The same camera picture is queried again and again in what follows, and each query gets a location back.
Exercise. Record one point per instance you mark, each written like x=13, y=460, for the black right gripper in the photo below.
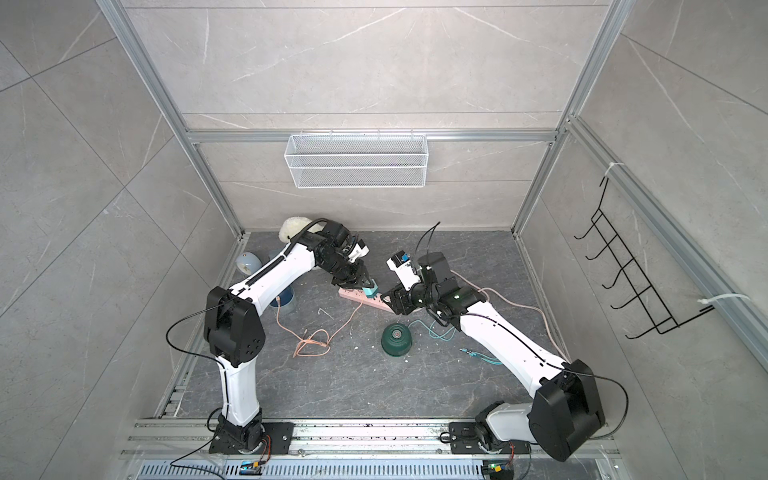
x=400, y=298

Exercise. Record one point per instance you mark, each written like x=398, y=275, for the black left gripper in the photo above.
x=357, y=280

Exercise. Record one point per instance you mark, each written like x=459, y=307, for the pink power strip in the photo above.
x=377, y=302

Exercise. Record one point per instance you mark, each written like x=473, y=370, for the teal USB charger adapter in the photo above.
x=371, y=291

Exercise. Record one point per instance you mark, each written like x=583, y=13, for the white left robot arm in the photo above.
x=235, y=335

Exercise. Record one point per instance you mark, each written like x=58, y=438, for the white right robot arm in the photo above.
x=565, y=408

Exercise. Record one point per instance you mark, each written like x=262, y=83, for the white plush dog toy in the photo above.
x=291, y=227

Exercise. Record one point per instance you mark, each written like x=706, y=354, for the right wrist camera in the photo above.
x=401, y=264

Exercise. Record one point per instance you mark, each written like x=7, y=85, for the white wire mesh basket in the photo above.
x=358, y=160

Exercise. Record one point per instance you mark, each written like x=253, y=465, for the black wall hook rack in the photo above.
x=630, y=273

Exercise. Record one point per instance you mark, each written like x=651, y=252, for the metal base rail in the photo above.
x=352, y=449

